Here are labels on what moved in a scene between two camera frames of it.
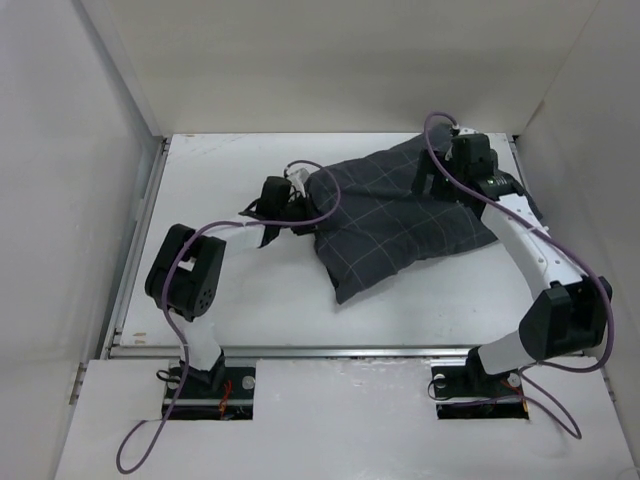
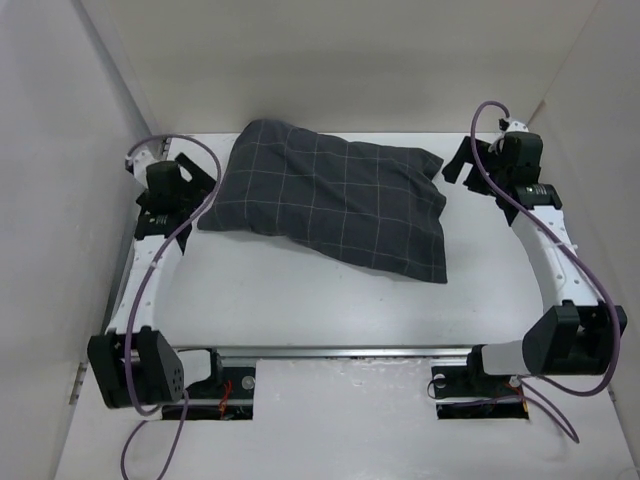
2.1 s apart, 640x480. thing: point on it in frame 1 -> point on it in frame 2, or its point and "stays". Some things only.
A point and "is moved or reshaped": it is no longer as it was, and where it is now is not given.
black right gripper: x=426 y=166 -> x=452 y=170
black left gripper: x=303 y=203 -> x=199 y=186
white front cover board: x=342 y=419 stays
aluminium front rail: x=172 y=352 stays
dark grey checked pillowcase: x=369 y=221 is moved or reshaped
